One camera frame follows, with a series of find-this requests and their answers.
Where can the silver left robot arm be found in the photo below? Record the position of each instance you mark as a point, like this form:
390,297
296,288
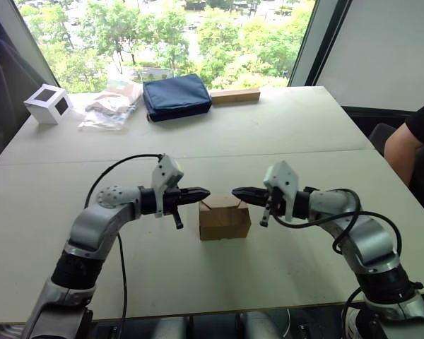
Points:
92,222

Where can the grey rounded housing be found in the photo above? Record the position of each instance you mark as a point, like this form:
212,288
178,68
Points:
169,328
263,326

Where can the large glass window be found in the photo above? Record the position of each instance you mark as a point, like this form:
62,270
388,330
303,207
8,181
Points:
169,39

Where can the beige folded garment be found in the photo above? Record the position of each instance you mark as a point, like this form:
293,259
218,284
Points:
118,97

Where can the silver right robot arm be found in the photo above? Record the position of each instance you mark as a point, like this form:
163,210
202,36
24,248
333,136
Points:
367,236

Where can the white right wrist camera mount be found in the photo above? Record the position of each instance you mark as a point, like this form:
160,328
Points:
284,176

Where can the clear plastic packaging bag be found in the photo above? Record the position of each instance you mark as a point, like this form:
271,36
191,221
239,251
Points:
99,121

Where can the small brown cardboard box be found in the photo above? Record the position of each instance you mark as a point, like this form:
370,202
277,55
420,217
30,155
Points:
222,226

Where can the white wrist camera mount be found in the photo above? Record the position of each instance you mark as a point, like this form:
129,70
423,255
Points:
166,169
284,176

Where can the bare forearm of seated person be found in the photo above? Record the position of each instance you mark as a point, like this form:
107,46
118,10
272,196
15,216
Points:
399,155

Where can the light wooden block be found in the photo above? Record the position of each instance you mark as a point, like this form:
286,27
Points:
235,96

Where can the white window blind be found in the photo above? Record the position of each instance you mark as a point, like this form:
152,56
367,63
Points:
378,49

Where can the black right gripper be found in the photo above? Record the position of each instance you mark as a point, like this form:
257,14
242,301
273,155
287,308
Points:
277,203

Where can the dark grey chair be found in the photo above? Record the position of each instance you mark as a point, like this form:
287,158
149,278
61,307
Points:
381,137

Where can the navy blue fabric pouch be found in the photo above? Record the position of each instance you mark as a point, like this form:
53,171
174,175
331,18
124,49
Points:
175,97

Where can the white cube with black squares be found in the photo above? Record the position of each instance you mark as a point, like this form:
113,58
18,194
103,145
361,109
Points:
42,113

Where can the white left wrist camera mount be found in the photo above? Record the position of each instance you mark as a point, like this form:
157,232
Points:
166,169

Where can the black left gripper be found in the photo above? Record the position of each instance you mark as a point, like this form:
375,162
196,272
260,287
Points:
171,201

